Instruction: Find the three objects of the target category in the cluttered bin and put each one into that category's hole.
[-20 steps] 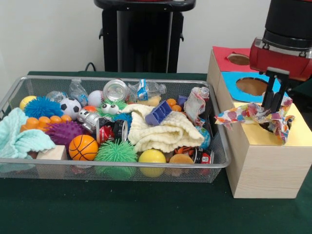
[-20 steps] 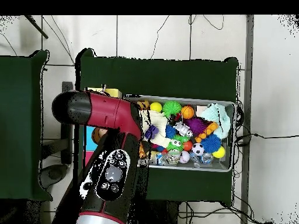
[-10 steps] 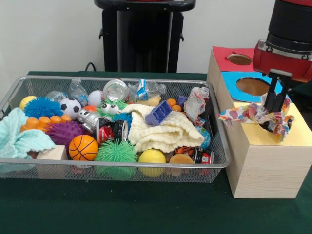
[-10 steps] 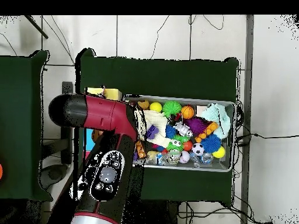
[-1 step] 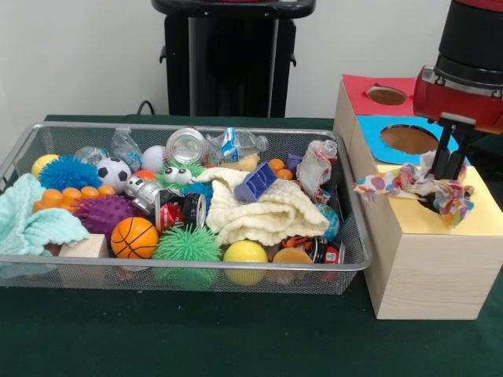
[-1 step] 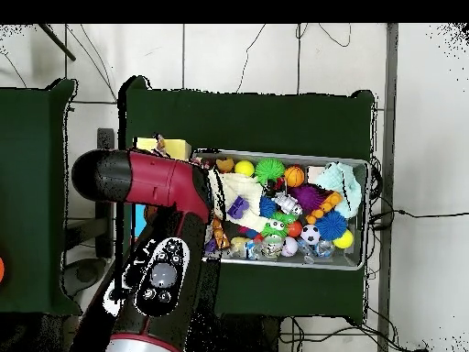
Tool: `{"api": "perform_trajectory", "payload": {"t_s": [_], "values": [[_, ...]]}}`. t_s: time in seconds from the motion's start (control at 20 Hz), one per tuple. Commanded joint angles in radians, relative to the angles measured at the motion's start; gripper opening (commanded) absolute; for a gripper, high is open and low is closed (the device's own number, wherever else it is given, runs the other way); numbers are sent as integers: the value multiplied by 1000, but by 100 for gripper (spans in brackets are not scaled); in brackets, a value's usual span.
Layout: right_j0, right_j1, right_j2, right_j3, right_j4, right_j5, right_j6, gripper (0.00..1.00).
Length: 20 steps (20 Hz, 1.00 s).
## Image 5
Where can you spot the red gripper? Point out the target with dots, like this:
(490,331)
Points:
(452,104)

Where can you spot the small colourful dotted cloth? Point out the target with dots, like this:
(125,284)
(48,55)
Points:
(401,182)

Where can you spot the pale printed cloth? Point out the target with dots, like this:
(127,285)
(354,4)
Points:
(314,169)

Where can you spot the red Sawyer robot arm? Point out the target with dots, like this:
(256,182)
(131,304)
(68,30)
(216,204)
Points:
(471,39)

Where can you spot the wooden box with three holes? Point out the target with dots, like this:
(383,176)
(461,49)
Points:
(432,275)

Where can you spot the silver mesh bin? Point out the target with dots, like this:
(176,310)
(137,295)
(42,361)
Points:
(118,280)

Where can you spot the dark green tablecloth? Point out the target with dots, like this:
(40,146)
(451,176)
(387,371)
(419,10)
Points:
(236,337)
(489,151)

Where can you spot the blue globe ball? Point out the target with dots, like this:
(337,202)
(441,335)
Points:
(332,222)

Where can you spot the purple toy block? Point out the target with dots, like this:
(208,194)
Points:
(255,182)

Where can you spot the cream knitted cloth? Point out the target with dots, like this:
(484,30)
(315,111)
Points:
(255,220)

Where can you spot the smooth yellow ball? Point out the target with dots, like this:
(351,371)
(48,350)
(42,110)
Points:
(245,253)

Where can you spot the green spiky rubber ball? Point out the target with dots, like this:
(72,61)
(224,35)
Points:
(186,245)

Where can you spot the orange toy basketball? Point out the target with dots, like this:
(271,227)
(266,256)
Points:
(134,237)

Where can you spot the small soccer ball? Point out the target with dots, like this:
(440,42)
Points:
(114,170)

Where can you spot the purple spiky ball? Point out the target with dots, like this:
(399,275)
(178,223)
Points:
(104,212)

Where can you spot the blue spiky rubber ball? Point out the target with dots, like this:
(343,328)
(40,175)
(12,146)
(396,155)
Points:
(68,173)

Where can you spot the mint green cloth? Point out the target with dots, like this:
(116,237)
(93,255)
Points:
(23,220)

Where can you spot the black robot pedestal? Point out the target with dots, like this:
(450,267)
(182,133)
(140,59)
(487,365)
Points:
(232,63)

